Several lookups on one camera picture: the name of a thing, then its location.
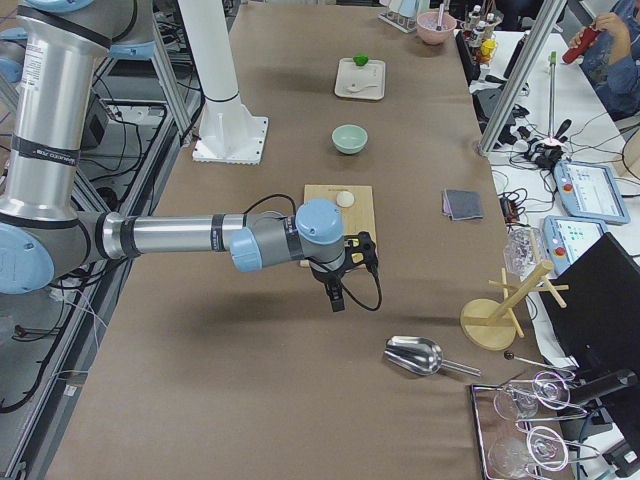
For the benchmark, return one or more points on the person in blue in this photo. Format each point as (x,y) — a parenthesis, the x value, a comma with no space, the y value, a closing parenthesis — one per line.
(611,63)

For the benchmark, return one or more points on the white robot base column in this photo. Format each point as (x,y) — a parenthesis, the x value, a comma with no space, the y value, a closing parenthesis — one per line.
(228,132)

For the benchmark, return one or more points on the white ceramic spoon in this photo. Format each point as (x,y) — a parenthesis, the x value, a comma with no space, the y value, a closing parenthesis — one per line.
(359,88)

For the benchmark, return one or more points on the aluminium frame post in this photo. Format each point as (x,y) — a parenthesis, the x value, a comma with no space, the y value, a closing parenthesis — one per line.
(541,29)

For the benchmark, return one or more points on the pink bowl with ice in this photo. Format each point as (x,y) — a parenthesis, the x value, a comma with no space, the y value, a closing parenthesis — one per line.
(435,29)

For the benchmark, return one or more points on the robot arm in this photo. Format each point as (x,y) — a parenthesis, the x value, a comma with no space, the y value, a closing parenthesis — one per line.
(46,236)

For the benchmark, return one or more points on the white wire cup rack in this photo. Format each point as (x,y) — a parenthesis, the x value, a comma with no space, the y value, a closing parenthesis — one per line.
(401,14)

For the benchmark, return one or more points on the black monitor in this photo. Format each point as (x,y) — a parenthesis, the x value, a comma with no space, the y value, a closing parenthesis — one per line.
(599,326)

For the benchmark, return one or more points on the metal scoop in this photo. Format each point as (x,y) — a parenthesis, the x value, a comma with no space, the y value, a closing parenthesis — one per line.
(422,356)

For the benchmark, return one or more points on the green lime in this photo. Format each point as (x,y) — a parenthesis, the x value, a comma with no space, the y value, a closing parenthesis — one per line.
(360,59)

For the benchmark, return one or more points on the teach pendant tablet far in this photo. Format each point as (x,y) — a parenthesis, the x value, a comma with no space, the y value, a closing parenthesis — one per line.
(589,191)

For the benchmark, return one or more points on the wooden cutting board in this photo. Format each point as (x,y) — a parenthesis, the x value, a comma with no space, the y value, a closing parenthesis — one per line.
(358,217)

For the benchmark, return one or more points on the copper wire bottle rack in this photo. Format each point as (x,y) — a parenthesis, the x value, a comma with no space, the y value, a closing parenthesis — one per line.
(478,33)

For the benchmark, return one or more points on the metal muddler tool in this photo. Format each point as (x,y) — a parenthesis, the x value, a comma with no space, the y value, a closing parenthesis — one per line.
(440,17)

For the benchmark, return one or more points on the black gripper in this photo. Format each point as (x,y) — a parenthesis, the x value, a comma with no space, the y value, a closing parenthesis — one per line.
(323,276)

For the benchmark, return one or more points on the teach pendant tablet near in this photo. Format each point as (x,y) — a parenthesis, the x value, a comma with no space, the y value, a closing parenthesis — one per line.
(568,238)

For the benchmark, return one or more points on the wooden mug tree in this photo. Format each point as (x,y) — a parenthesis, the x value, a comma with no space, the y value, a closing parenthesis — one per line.
(494,326)

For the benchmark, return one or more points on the light green bowl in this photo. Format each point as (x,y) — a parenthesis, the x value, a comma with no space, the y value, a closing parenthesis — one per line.
(349,139)

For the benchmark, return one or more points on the wine glass rack tray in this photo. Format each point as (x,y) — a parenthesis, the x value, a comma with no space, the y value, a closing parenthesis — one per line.
(517,428)

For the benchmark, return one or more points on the grey folded cloth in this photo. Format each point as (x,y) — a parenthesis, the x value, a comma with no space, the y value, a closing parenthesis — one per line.
(460,205)

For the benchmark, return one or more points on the teach pendant tablet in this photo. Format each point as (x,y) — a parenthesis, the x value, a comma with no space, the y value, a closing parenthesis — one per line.
(589,191)
(568,238)

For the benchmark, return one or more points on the beige rabbit tray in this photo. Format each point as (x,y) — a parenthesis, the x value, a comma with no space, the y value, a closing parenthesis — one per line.
(374,72)

